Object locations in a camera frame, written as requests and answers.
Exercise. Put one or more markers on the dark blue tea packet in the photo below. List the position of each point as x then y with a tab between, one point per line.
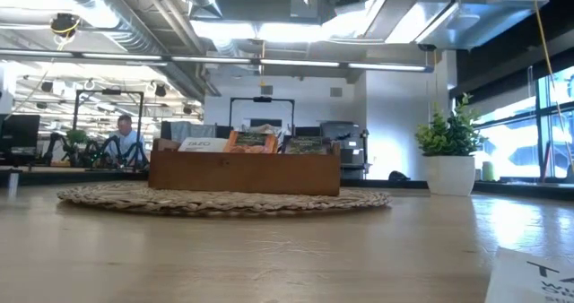
307	145

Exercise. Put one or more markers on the red peach tea packet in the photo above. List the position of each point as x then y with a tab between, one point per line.
251	144

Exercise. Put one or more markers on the brown wooden tea box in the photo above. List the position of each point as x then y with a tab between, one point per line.
246	175

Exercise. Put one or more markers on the white orange Tazo tea packet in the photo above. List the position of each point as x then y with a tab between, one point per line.
202	144
529	280

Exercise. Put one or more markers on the grey office printer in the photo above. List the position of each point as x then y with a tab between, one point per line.
352	146

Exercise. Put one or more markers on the linear ceiling light strip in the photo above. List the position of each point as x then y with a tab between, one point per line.
300	63

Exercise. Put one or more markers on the round woven straw placemat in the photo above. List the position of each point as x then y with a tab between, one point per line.
224	204

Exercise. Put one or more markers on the grey office partition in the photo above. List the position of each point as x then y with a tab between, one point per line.
188	130

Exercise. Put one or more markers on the small black dome object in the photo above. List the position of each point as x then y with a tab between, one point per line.
398	176

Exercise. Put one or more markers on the grey ceiling junction box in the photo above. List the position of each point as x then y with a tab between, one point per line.
305	5

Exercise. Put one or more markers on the person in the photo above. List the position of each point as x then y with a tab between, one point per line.
127	139

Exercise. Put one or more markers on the green plant in white pot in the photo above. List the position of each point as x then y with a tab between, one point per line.
448	177

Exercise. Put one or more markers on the black background robot arms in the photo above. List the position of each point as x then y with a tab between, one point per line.
92	153

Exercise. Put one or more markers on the pale green cup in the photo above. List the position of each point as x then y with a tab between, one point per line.
488	170

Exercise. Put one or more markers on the green background plant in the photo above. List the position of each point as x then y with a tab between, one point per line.
75	137

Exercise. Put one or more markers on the black computer monitor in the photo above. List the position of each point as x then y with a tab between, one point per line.
20	132

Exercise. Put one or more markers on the black metal rig frame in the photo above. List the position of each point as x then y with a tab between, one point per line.
262	99
107	92

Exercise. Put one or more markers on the silver spiral air duct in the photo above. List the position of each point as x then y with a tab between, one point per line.
134	34

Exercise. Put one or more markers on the black table frame rail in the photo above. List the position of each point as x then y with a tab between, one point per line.
89	176

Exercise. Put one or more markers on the shiny rectangular metal duct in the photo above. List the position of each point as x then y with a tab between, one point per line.
448	16

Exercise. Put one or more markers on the short silver metal post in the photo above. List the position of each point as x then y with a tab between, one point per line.
13	182

